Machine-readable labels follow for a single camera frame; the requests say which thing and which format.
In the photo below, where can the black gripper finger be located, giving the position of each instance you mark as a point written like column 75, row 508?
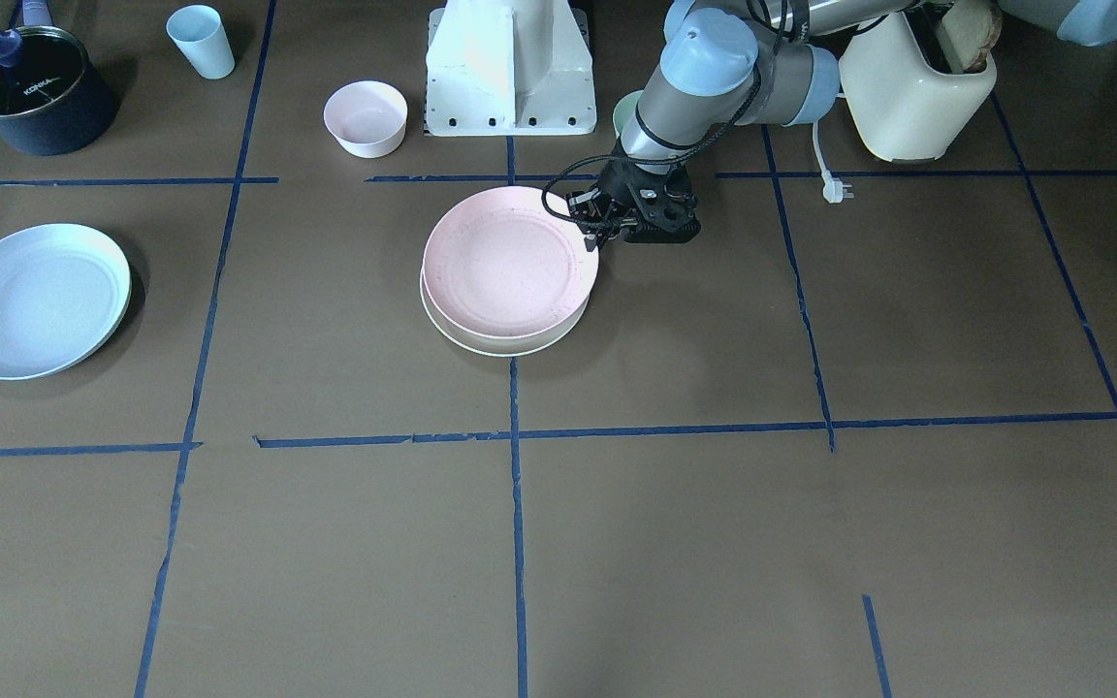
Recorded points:
column 591, row 205
column 598, row 233

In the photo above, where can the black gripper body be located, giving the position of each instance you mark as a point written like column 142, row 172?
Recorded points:
column 614, row 187

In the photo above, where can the pink plate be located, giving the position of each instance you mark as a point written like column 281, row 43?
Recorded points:
column 506, row 263

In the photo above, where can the light blue plate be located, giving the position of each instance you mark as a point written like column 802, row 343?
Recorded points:
column 64, row 289

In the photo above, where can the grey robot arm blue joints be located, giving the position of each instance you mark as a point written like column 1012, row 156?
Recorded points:
column 777, row 62

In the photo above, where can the cream plate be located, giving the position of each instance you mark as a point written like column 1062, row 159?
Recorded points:
column 496, row 347

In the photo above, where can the pink bowl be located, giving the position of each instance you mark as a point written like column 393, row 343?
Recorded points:
column 367, row 118

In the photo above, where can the cream toaster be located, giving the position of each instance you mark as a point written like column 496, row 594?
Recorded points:
column 905, row 109

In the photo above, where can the bread slice in toaster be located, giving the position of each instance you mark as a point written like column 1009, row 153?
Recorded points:
column 967, row 31

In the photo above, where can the light blue cup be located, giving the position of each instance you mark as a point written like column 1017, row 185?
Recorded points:
column 198, row 31

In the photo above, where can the dark blue pot with lid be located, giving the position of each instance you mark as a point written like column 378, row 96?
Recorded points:
column 53, row 100

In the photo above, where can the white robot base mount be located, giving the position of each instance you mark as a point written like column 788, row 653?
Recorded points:
column 509, row 68

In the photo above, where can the white power cord plug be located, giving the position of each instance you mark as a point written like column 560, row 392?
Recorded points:
column 834, row 190

